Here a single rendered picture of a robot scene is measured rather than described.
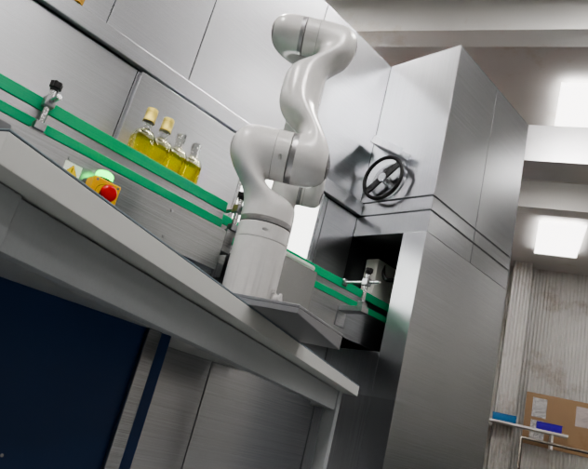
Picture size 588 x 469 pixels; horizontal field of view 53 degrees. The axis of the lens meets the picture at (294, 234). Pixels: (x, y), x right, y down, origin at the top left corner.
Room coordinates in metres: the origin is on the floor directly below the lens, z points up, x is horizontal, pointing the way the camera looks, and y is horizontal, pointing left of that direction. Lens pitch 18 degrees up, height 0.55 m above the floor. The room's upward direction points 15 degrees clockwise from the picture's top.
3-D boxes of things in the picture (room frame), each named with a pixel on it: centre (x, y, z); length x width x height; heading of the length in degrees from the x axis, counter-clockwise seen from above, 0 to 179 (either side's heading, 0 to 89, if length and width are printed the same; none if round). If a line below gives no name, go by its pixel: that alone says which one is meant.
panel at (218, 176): (1.96, 0.26, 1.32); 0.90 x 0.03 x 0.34; 131
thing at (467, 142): (2.53, -0.64, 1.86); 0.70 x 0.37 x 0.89; 131
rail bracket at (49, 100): (1.24, 0.61, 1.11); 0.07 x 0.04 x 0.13; 41
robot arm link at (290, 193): (1.66, 0.06, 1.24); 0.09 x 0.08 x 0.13; 87
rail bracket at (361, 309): (2.09, -0.28, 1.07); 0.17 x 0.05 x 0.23; 41
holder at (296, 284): (1.69, 0.06, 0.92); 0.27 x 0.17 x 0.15; 41
